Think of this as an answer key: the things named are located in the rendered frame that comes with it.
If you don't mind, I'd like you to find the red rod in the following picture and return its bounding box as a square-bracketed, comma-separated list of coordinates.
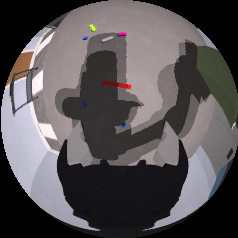
[102, 81, 131, 89]

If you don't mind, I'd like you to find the grey rod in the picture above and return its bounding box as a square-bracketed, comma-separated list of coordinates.
[102, 36, 114, 43]

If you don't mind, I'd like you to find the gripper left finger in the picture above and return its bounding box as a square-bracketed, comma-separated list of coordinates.
[57, 121, 93, 197]

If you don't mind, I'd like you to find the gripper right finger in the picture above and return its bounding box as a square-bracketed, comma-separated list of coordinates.
[153, 121, 189, 198]

